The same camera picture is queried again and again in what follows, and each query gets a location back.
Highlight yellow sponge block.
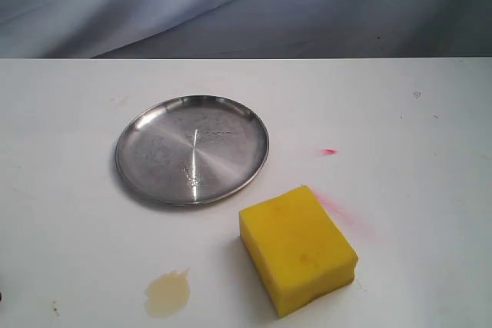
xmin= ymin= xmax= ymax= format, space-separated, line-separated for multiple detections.
xmin=239 ymin=186 xmax=358 ymax=318

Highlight brownish liquid spill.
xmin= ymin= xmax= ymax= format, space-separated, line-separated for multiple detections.
xmin=144 ymin=269 xmax=191 ymax=319

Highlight round steel plate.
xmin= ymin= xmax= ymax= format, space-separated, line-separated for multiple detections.
xmin=114 ymin=95 xmax=269 ymax=207

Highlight grey backdrop cloth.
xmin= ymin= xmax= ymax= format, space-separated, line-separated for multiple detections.
xmin=1 ymin=0 xmax=491 ymax=58

